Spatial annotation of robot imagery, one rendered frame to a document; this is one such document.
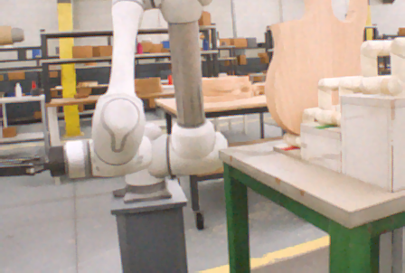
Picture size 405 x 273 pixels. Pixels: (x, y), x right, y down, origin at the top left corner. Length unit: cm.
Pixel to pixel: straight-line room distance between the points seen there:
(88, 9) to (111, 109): 1113
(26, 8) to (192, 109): 1079
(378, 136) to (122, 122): 48
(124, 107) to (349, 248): 48
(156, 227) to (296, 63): 79
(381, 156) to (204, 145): 75
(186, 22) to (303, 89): 43
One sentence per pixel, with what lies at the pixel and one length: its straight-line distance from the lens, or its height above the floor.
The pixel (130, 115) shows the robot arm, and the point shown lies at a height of 109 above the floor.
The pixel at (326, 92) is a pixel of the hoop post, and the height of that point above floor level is 110.
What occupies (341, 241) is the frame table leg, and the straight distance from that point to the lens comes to 70.
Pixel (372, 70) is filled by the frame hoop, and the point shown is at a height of 115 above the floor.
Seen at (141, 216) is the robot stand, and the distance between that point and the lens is 140.
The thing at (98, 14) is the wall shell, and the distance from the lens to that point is 1183.
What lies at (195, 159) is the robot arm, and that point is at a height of 85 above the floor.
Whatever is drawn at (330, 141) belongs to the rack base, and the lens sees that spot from 85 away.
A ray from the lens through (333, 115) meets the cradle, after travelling 88.
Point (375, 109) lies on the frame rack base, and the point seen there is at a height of 108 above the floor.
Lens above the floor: 118
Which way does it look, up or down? 3 degrees down
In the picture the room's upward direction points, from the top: 3 degrees counter-clockwise
